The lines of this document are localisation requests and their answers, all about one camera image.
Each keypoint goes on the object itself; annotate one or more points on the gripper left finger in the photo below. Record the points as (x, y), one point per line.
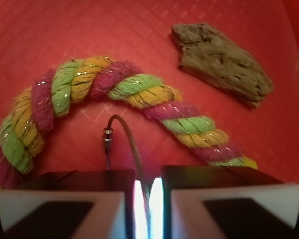
(70, 205)

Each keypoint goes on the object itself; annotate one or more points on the multicolour twisted rope toy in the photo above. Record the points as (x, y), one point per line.
(34, 111)

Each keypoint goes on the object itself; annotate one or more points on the orange plastic tray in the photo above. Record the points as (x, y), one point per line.
(36, 35)

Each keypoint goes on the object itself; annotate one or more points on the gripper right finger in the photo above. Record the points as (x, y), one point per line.
(227, 203)

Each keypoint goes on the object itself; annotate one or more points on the flat brown driftwood piece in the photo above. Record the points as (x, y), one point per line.
(212, 57)

